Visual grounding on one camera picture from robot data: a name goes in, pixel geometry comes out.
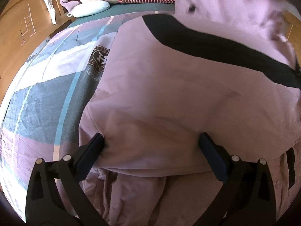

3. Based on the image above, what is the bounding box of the light blue neck pillow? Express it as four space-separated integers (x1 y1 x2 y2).
71 0 111 18

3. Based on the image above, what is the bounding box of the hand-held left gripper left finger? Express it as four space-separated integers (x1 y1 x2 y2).
25 133 109 226

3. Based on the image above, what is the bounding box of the pink grey checked blanket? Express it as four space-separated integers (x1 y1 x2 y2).
0 9 125 224

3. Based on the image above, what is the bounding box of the green bed mattress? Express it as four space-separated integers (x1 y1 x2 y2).
71 2 176 25

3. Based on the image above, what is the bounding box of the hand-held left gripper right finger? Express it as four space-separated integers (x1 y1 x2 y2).
195 132 277 226

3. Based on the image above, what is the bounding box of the pink coat with black stripes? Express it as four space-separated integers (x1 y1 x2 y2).
78 0 301 226

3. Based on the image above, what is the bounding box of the white hanging towel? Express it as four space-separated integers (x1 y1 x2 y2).
35 0 58 25

